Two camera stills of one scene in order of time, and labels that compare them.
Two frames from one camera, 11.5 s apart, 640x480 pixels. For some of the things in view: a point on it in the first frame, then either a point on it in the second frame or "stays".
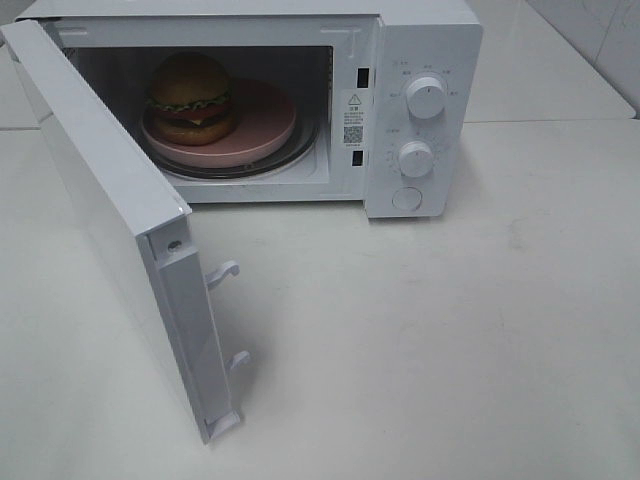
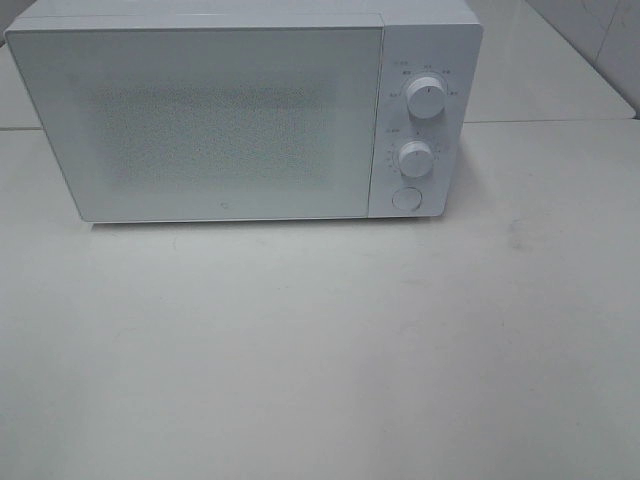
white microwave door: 128,224 -> 163,124
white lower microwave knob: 415,158 stays
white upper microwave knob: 425,97 stays
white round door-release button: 407,198 stays
